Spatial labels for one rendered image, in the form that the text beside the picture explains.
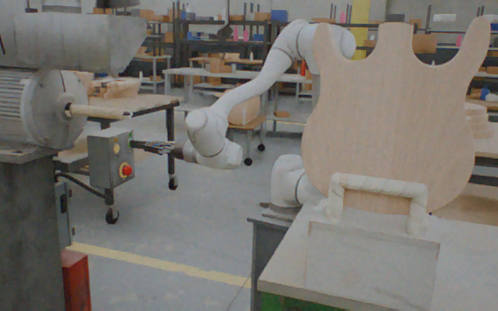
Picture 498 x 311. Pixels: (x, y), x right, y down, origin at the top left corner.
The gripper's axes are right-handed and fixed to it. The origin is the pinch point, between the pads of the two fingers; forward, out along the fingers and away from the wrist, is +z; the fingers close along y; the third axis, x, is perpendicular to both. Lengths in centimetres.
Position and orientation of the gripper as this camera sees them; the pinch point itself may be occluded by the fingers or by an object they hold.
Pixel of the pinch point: (138, 144)
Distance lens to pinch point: 174.9
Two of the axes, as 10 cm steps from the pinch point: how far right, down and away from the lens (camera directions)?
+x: 0.3, -9.6, -2.6
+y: 3.2, -2.4, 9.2
